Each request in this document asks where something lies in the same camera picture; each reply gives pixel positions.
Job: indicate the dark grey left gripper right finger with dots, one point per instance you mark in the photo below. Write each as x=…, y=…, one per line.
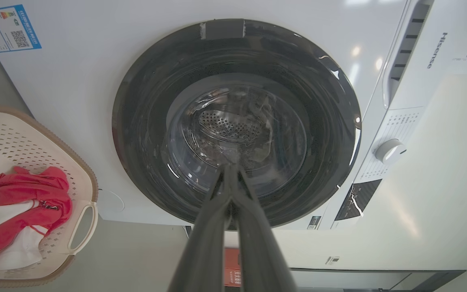
x=258, y=251

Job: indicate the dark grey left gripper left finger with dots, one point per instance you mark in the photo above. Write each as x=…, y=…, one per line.
x=207, y=243

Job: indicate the cream perforated laundry basket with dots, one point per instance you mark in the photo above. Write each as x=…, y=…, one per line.
x=22, y=138

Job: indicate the red printed box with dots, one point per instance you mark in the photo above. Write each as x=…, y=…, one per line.
x=232, y=267

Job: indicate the small printed machine sticker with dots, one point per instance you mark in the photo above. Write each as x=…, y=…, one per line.
x=314, y=222

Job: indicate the round white filter cover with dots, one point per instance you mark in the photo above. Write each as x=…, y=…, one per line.
x=111, y=200

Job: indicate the black machine display panel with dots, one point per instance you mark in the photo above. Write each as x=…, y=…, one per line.
x=357, y=199

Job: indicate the round black glass machine door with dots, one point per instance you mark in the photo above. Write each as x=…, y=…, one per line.
x=144, y=121

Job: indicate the white round control knob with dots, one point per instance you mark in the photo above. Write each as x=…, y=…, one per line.
x=389, y=151

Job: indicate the red and white garment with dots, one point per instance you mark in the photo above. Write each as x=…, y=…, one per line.
x=35, y=190

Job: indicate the white front-load washing machine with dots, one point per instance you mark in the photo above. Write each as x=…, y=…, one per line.
x=75, y=101

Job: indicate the white detergent drawer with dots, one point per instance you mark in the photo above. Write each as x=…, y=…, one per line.
x=410, y=44

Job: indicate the blue energy label sticker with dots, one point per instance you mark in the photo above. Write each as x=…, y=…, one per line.
x=7, y=27

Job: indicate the small white wall tag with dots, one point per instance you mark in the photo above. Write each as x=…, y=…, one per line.
x=332, y=260

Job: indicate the dark framed wall panel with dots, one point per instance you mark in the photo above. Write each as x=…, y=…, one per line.
x=379, y=271

